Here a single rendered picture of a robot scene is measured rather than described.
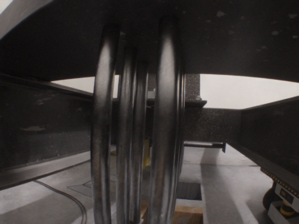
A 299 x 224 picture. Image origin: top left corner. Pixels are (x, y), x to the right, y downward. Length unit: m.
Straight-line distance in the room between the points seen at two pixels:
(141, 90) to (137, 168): 0.10
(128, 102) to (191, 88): 0.67
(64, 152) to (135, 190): 0.39
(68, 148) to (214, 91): 1.91
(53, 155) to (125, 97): 0.42
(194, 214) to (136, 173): 0.87
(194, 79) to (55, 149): 0.71
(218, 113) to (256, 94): 1.47
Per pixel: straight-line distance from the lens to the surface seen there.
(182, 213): 1.05
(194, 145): 1.60
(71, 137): 0.59
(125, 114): 0.15
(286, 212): 0.92
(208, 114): 0.90
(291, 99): 0.50
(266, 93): 2.39
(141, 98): 0.20
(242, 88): 2.25
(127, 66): 0.16
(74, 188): 1.27
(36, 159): 0.50
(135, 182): 0.21
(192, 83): 0.82
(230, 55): 0.19
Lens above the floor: 0.58
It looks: 2 degrees up
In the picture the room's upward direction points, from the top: 3 degrees clockwise
